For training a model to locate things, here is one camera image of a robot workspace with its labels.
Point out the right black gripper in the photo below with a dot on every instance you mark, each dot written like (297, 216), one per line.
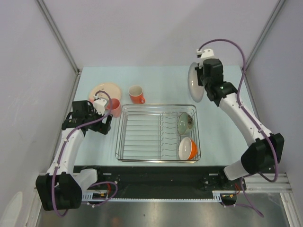
(200, 70)

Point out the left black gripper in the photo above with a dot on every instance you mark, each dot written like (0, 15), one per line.
(102, 127)

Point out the white ceramic plate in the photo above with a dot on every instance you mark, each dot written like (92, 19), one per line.
(196, 91)

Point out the green ceramic bowl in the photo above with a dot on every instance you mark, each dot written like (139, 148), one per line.
(186, 124)

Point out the orange and white bowl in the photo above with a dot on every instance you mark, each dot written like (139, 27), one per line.
(187, 149)

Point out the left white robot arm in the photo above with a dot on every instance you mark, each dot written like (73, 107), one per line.
(59, 189)

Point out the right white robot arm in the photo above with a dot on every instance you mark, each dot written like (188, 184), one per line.
(264, 147)

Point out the pink plastic cup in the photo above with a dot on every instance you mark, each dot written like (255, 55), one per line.
(116, 107)

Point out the beige pink floral plate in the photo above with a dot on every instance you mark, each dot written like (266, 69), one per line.
(112, 89)

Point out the orange ceramic mug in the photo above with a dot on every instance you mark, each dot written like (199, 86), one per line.
(136, 94)

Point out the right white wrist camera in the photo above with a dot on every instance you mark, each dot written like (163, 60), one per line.
(205, 53)

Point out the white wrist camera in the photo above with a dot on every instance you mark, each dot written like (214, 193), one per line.
(100, 104)
(205, 53)

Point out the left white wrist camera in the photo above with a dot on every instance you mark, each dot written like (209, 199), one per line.
(100, 104)

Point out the chrome wire dish rack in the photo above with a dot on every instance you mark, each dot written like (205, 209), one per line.
(149, 133)

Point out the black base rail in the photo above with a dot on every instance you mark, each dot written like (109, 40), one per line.
(165, 182)

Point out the white slotted cable duct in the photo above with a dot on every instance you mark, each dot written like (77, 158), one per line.
(94, 198)

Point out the aluminium frame profile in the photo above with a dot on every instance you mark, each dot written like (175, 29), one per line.
(257, 184)

